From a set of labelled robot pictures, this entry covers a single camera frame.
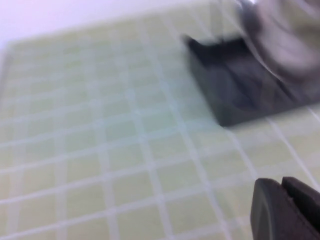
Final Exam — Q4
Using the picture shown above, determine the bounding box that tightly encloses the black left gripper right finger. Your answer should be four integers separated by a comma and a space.
281, 176, 320, 240

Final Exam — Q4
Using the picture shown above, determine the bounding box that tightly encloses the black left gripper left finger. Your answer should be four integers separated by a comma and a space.
250, 177, 315, 240

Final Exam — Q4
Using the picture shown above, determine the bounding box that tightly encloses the stainless steel pot lid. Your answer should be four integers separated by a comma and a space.
234, 0, 320, 85

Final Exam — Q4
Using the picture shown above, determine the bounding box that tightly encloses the black rack drip tray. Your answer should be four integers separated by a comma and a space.
181, 34, 320, 129

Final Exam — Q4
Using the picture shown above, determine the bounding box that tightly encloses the green checked tablecloth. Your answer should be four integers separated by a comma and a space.
0, 4, 320, 240

